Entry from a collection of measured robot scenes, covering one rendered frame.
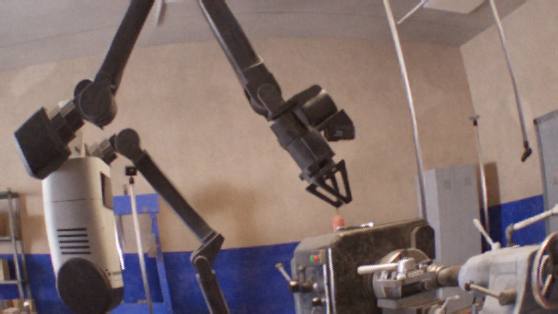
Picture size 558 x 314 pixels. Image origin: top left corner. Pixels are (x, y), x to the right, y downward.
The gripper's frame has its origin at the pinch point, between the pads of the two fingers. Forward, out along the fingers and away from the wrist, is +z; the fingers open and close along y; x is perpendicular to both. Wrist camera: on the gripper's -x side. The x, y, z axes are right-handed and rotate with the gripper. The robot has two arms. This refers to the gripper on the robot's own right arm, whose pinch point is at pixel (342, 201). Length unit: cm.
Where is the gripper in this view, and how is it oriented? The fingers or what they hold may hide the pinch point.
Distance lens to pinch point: 117.2
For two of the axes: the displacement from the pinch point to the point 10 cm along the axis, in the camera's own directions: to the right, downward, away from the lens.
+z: 5.9, 8.0, -0.8
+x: -8.0, 5.8, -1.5
